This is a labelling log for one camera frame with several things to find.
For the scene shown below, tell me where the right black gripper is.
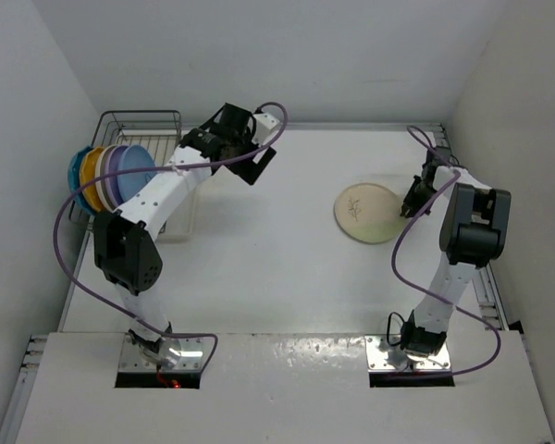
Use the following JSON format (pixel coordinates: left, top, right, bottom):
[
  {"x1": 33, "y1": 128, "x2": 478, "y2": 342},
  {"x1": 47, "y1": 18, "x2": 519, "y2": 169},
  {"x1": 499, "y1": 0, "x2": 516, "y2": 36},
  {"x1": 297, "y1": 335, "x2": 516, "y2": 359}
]
[{"x1": 403, "y1": 176, "x2": 442, "y2": 218}]

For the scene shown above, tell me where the beige green leaf plate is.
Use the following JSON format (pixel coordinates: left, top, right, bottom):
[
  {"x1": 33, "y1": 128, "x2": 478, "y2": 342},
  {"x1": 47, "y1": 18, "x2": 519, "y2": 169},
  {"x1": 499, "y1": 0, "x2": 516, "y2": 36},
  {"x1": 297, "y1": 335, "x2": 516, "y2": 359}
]
[{"x1": 333, "y1": 182, "x2": 406, "y2": 244}]

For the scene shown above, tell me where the blue plate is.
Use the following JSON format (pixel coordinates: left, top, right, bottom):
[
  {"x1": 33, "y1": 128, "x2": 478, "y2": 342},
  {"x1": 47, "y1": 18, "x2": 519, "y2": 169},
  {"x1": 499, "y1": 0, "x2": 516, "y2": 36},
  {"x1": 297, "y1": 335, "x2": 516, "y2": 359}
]
[{"x1": 117, "y1": 144, "x2": 156, "y2": 203}]

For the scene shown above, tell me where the purple plate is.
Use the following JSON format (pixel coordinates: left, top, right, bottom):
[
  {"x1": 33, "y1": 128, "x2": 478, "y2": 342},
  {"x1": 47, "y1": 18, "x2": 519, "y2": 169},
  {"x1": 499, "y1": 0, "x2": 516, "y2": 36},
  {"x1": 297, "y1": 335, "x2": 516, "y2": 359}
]
[{"x1": 105, "y1": 145, "x2": 129, "y2": 209}]

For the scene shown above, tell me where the cream plate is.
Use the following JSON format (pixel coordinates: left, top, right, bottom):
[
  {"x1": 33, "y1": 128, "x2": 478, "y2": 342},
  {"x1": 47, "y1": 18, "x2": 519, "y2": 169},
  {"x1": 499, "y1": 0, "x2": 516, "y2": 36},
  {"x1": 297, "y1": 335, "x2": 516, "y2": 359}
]
[{"x1": 94, "y1": 146, "x2": 115, "y2": 209}]

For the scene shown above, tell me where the yellow polka dot plate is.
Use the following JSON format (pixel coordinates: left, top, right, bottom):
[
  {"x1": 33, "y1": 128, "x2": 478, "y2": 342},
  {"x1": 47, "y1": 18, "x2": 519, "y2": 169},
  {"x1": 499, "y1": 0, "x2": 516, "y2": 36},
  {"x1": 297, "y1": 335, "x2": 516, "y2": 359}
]
[{"x1": 79, "y1": 146, "x2": 105, "y2": 213}]

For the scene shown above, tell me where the teal polka dot plate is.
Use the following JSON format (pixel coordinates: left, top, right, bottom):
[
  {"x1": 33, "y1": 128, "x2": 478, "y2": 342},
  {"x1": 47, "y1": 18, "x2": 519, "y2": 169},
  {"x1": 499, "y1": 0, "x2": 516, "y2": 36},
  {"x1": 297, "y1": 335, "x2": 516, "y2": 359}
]
[{"x1": 68, "y1": 146, "x2": 96, "y2": 216}]

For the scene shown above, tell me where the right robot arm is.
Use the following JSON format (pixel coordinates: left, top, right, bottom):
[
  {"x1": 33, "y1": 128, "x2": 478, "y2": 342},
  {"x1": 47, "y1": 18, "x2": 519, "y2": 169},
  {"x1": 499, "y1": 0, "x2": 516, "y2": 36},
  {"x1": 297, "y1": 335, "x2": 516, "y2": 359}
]
[{"x1": 399, "y1": 160, "x2": 512, "y2": 357}]

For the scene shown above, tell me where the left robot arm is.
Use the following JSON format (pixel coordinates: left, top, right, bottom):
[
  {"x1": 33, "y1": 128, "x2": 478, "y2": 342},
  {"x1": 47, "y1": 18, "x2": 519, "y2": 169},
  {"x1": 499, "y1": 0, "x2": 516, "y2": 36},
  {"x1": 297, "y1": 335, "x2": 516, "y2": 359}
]
[{"x1": 93, "y1": 104, "x2": 287, "y2": 358}]

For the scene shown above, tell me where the cream drip tray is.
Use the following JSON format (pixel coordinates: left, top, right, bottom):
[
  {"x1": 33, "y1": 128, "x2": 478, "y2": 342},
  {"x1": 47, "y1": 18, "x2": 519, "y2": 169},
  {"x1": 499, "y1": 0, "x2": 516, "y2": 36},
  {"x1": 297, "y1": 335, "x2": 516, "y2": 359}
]
[{"x1": 112, "y1": 129, "x2": 199, "y2": 243}]

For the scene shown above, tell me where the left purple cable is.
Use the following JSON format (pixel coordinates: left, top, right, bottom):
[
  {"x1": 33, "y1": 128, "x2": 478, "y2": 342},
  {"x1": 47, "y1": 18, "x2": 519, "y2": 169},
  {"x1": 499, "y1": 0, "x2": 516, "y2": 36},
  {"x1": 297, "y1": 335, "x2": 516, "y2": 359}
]
[{"x1": 53, "y1": 101, "x2": 290, "y2": 371}]

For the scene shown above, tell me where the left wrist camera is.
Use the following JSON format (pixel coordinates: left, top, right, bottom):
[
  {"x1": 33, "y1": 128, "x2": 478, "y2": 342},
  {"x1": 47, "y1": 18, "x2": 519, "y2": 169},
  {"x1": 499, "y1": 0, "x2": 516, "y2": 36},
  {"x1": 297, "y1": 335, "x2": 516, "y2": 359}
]
[{"x1": 253, "y1": 113, "x2": 280, "y2": 144}]

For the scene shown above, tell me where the grey wire dish rack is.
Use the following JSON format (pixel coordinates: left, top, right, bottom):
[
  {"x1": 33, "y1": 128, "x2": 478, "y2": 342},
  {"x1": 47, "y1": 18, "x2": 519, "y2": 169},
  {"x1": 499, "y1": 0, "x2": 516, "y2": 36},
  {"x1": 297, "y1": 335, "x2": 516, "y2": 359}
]
[{"x1": 68, "y1": 109, "x2": 183, "y2": 235}]

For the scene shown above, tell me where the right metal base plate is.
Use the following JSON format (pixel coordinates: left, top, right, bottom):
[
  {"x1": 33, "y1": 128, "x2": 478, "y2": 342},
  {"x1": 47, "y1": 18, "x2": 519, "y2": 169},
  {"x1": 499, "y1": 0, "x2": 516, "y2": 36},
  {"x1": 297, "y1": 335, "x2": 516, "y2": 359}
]
[{"x1": 364, "y1": 334, "x2": 451, "y2": 374}]

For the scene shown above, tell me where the metal base plate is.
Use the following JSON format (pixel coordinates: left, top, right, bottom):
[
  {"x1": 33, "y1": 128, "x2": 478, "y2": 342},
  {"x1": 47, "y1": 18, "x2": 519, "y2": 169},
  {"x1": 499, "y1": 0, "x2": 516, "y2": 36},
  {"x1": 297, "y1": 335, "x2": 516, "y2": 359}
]
[
  {"x1": 364, "y1": 334, "x2": 451, "y2": 374},
  {"x1": 118, "y1": 335, "x2": 204, "y2": 373}
]

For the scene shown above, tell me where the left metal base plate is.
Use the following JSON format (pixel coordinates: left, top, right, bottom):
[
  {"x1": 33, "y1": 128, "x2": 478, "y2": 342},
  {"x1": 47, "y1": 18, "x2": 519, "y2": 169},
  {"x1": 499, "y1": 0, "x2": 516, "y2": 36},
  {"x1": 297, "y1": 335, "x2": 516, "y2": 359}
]
[{"x1": 118, "y1": 335, "x2": 204, "y2": 373}]

